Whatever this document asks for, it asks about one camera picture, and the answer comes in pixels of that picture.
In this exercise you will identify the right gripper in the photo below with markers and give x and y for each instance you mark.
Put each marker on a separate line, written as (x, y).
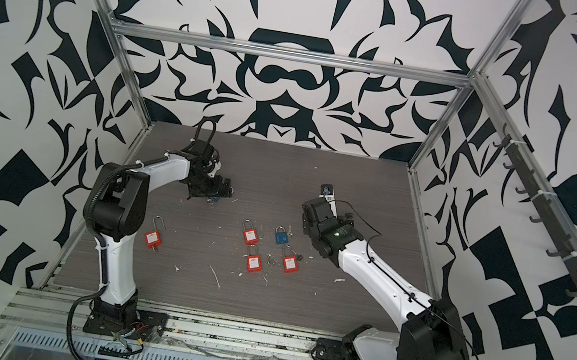
(306, 226)

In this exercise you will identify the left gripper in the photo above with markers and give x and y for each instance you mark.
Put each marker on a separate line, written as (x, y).
(219, 191)

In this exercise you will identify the blue padlock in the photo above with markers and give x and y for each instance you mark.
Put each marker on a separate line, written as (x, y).
(281, 235)
(212, 200)

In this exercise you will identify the red padlock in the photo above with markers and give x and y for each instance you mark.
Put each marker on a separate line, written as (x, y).
(253, 259)
(290, 259)
(250, 233)
(154, 237)

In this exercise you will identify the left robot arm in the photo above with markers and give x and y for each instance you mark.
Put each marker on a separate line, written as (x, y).
(115, 211)

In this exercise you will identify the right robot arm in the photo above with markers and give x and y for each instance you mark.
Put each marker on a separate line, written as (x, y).
(429, 329)

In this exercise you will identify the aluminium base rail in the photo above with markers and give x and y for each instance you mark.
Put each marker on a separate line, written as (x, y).
(221, 334)

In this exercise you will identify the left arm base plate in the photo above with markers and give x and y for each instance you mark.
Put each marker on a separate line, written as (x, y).
(105, 319)

